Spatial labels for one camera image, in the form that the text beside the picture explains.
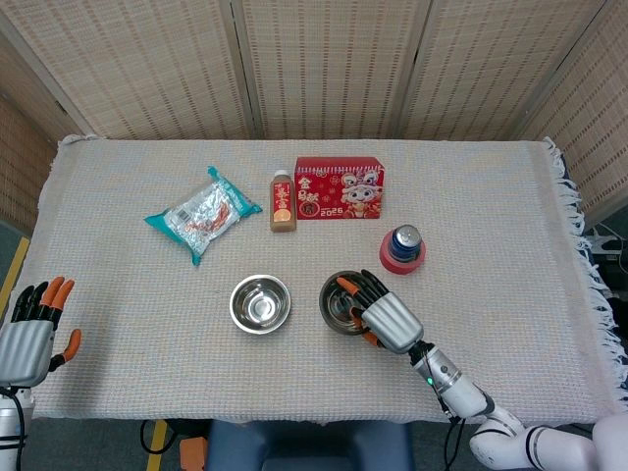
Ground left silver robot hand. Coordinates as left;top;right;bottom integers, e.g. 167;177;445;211
0;276;82;389

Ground teal and silver snack packet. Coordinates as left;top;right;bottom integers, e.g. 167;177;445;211
143;165;264;267

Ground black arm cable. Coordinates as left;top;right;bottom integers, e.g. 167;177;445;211
416;353;467;471
3;387;26;471

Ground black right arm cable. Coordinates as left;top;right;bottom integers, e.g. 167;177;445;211
416;353;467;471

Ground orange block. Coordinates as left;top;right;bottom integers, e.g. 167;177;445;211
179;437;208;471

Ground can in red holder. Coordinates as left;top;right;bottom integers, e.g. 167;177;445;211
379;233;427;277

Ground stainless steel bowl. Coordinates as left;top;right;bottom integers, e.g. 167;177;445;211
318;270;389;338
230;274;292;331
234;313;289;336

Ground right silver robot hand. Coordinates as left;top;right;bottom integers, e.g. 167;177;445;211
336;269;425;354

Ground woven folding screen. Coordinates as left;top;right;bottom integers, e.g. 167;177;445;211
0;0;628;232

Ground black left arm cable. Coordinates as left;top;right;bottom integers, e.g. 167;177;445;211
3;387;26;471

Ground blue drink can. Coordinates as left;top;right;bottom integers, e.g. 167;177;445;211
391;224;424;261

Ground red 2026 desk calendar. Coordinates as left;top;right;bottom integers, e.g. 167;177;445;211
293;155;384;221

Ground brown drink bottle red label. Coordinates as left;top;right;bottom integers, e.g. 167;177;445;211
269;169;299;234

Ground beige woven tablecloth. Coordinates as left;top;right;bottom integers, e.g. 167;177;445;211
28;134;625;426

